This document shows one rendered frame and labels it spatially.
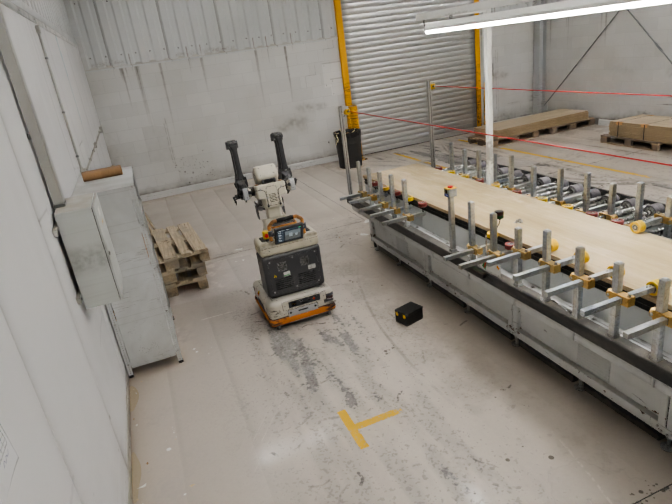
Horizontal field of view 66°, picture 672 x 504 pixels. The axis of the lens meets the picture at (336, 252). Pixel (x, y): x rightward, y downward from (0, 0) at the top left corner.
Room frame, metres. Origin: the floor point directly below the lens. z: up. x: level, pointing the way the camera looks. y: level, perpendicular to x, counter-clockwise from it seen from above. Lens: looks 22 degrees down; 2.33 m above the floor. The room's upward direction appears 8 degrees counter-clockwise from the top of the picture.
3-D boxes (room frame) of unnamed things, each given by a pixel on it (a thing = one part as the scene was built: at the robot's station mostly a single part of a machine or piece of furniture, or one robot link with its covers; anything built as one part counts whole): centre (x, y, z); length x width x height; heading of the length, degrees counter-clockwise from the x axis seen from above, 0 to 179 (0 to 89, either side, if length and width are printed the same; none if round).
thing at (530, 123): (11.11, -4.52, 0.23); 2.41 x 0.77 x 0.17; 110
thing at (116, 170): (4.28, 1.80, 1.59); 0.30 x 0.08 x 0.08; 109
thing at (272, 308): (4.50, 0.47, 0.16); 0.67 x 0.64 x 0.25; 19
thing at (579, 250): (2.57, -1.32, 0.90); 0.04 x 0.04 x 0.48; 19
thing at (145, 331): (4.18, 1.76, 0.78); 0.90 x 0.45 x 1.55; 19
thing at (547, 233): (2.81, -1.24, 0.93); 0.04 x 0.04 x 0.48; 19
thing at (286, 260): (4.42, 0.44, 0.59); 0.55 x 0.34 x 0.83; 109
